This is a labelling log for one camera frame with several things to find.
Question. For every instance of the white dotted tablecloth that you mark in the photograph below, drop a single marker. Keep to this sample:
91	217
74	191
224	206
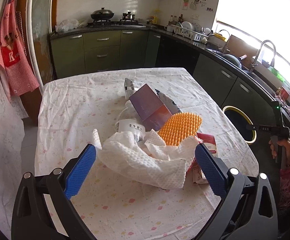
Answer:
85	105

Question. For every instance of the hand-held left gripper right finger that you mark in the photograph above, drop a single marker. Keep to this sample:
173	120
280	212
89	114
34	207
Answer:
210	170

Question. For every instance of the black built-in appliance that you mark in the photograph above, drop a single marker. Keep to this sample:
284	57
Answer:
177	55

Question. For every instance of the yellow rimmed trash bin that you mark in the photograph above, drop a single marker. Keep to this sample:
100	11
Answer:
236	121

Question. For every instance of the chrome kitchen faucet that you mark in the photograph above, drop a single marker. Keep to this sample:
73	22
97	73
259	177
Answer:
266	43

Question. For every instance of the red container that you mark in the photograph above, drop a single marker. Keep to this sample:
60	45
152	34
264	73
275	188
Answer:
283	93

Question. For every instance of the steel sink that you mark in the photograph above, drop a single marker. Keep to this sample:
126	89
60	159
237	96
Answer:
250	73

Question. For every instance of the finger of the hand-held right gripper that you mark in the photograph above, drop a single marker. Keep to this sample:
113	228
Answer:
251	126

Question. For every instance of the white dish rack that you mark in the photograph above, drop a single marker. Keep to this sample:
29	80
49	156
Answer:
186	31

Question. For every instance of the person's right hand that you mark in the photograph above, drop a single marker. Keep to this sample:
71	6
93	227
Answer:
289	152

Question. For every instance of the yellow bottle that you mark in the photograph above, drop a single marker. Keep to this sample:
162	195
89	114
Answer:
155	19

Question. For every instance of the clear plastic bag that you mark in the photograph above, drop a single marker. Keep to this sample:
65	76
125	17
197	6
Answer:
67	25

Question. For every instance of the glass sliding door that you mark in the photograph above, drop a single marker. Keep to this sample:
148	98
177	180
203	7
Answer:
40	30

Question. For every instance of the orange spiky brush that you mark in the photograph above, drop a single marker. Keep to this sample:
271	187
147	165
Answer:
180	127

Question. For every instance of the white paper towel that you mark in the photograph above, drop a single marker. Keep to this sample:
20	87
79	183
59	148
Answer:
135	160

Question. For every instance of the red and white carton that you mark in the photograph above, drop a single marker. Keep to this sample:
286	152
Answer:
207	141

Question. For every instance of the black gas stove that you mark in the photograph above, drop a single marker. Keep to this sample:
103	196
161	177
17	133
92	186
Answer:
115	23

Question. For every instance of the brown cutting board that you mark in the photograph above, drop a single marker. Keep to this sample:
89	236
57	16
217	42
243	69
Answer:
242	46

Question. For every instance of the silver foil packet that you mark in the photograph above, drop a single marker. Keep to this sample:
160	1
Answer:
132	85

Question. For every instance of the blue and white packet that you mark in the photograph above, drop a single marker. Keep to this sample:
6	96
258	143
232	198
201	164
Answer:
171	103

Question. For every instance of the dark pan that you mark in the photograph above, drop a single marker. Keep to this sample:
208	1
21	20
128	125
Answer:
233	60

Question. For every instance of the metal pot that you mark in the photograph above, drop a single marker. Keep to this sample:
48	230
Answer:
128	16

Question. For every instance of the black wok with lid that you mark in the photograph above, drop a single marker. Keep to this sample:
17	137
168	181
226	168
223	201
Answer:
102	14

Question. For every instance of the kitchen window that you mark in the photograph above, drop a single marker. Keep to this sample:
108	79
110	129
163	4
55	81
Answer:
260	10

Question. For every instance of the green kitchen cabinets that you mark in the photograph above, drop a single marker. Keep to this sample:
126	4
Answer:
102	52

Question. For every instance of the green tray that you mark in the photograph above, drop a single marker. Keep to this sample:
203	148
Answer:
278	73

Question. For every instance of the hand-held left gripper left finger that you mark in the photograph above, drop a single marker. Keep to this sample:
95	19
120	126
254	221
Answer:
81	172

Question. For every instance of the purple cardboard box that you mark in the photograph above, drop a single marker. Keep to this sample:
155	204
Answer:
147	105

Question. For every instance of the clear plastic bottle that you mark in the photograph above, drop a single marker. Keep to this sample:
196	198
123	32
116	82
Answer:
128	120

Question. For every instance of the red checked apron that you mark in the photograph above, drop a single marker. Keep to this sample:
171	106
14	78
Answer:
12	55

